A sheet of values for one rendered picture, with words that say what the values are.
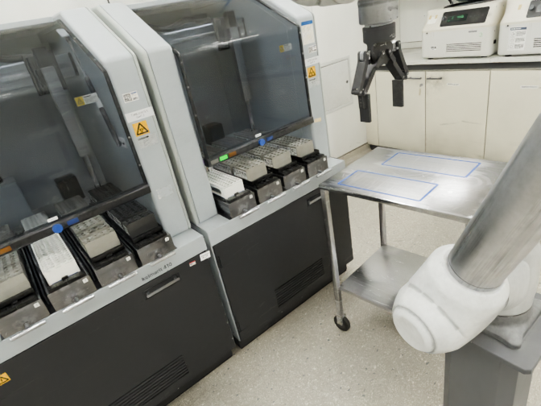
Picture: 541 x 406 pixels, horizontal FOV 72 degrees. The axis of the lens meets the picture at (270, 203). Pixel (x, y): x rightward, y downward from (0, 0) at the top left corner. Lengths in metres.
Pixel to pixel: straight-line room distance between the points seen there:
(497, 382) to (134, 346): 1.21
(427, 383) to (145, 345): 1.16
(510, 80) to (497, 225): 2.65
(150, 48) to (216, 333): 1.20
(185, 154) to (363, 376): 1.22
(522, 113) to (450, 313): 2.62
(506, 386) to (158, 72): 1.40
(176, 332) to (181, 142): 0.78
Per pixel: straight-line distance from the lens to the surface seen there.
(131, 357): 1.65
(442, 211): 1.31
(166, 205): 1.53
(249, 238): 1.68
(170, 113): 1.48
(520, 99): 3.28
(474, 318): 0.81
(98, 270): 1.43
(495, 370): 1.14
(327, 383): 1.84
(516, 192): 0.64
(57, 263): 1.46
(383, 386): 1.82
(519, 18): 3.23
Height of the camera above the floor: 1.47
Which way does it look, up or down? 26 degrees down
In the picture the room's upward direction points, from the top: 12 degrees counter-clockwise
